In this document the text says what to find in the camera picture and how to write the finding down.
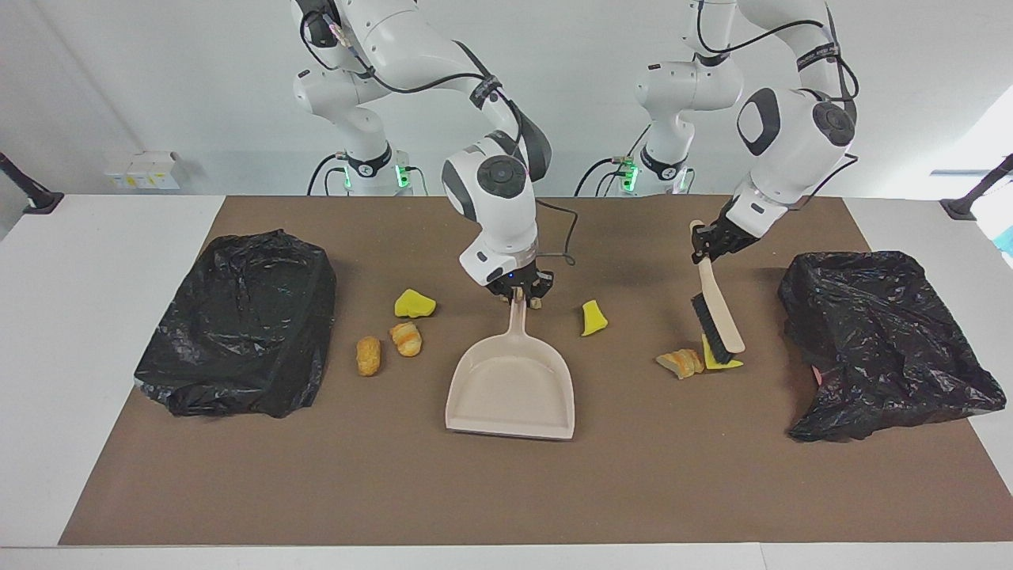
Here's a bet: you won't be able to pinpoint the black base power cable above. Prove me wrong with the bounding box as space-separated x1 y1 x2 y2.
574 154 697 197
307 152 429 197

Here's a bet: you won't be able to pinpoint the boxy black bag bin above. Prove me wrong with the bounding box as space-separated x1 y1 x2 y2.
133 230 337 419

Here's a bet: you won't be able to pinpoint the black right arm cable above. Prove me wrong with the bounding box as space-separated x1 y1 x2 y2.
299 0 579 267

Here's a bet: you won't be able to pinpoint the large yellow sponge piece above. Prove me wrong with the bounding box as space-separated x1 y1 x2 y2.
701 332 745 372

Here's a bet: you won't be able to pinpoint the beige plastic dustpan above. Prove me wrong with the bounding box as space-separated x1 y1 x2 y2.
445 289 576 441

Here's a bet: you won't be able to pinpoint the rounded yellow sponge piece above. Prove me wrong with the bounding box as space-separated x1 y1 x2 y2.
394 288 438 319

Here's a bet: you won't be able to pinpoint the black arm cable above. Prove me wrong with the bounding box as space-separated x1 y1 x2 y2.
299 0 579 267
687 0 863 195

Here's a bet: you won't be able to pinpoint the orange striped croissant piece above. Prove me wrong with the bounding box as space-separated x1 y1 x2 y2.
655 348 705 381
389 321 423 358

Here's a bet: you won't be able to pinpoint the brown table mat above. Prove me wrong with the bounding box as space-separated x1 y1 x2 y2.
59 196 1013 547

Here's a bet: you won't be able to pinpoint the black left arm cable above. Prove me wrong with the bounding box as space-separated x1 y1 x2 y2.
687 0 863 195

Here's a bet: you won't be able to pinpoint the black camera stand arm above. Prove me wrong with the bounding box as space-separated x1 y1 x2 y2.
940 154 1013 221
0 152 64 215

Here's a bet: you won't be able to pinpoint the beige hand brush black bristles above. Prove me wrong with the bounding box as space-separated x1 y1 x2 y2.
689 219 747 371

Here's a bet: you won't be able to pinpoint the white wall socket box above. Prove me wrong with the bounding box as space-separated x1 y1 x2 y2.
105 151 182 191

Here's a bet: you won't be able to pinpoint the crumpled black trash bag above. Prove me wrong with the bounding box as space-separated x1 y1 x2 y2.
777 250 1007 443

